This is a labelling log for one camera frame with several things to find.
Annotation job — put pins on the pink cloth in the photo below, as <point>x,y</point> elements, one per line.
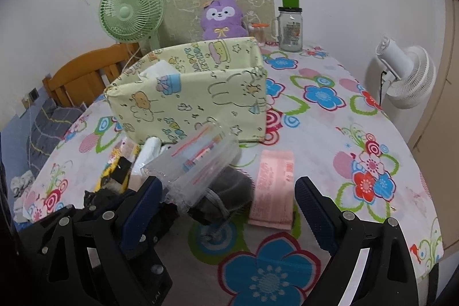
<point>272,191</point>

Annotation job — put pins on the floral tablecloth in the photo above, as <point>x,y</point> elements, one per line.
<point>322,134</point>

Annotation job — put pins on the pale pink patterned packet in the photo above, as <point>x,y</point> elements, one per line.
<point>123,150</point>

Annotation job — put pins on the orange wooden headboard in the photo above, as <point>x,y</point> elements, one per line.
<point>79,76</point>

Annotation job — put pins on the white crumpled cloth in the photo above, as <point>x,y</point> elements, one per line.
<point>21,184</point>

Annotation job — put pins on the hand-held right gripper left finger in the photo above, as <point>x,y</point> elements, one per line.
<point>143,209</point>

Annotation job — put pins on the purple plush toy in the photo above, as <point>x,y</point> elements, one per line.
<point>222,19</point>

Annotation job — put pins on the grey plaid blanket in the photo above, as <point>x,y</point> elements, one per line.
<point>46,126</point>

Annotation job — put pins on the green desk fan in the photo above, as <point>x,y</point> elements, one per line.
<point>125,12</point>

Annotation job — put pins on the wall outlet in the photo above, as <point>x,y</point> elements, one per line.
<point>33,95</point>

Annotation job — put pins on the clear plastic zip bag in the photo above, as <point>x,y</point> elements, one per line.
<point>200,162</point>

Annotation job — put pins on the white plastic-wrapped roll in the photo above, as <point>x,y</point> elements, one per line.
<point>152,148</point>

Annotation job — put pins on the white folded cloth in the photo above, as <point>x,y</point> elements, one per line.
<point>159,68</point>

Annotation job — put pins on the clear cotton swab jar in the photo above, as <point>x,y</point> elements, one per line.
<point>260,36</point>

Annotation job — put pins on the yellow soft item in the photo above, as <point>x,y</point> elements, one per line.
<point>107,177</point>

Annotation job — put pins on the glass mug jar green top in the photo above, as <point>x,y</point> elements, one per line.
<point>290,37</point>

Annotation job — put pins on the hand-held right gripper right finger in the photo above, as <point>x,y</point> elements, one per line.
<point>315,216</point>

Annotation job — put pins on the black cloth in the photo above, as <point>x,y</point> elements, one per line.
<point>104,200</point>

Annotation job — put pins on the yellow cartoon fabric storage box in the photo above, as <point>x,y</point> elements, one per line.
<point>200,101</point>

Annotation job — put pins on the grey sock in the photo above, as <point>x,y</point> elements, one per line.
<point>233,191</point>

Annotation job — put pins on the white clip fan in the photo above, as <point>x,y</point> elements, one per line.
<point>412,76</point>

